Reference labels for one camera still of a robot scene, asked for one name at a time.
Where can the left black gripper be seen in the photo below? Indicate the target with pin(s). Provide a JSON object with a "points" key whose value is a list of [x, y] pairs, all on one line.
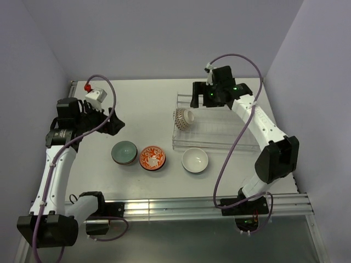
{"points": [[113, 126]]}

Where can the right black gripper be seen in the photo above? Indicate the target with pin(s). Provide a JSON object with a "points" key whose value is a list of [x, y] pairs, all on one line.
{"points": [[201, 88]]}

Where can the teal dashed bowl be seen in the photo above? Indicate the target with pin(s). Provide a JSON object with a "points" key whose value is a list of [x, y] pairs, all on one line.
{"points": [[124, 152]]}

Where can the brown patterned bowl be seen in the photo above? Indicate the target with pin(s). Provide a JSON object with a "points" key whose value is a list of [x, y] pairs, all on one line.
{"points": [[183, 119]]}

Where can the orange floral bowl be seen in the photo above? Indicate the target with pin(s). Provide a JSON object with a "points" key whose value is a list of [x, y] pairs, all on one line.
{"points": [[152, 158]]}

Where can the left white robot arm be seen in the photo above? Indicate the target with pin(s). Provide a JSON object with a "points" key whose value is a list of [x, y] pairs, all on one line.
{"points": [[49, 223]]}

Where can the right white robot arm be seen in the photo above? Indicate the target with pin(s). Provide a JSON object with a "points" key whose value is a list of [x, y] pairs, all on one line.
{"points": [[279, 152]]}

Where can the plain white bowl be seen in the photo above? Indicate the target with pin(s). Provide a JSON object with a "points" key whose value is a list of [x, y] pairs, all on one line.
{"points": [[195, 160]]}

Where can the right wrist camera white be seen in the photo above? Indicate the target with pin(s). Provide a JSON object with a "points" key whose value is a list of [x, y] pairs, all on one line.
{"points": [[209, 70]]}

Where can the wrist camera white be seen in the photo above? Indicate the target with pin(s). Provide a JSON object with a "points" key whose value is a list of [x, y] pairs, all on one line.
{"points": [[209, 70], [95, 97]]}

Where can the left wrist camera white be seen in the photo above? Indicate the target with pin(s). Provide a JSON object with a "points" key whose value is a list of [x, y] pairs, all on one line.
{"points": [[95, 97]]}

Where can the white wire dish rack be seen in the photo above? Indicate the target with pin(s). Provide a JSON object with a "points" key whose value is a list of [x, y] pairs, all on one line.
{"points": [[213, 129]]}

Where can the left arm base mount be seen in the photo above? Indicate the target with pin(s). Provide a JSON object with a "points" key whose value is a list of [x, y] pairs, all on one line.
{"points": [[99, 223]]}

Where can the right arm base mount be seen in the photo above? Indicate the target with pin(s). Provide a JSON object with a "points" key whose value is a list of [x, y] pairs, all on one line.
{"points": [[246, 214]]}

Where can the aluminium table rail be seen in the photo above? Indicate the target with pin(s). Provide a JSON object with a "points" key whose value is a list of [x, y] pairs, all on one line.
{"points": [[202, 208]]}

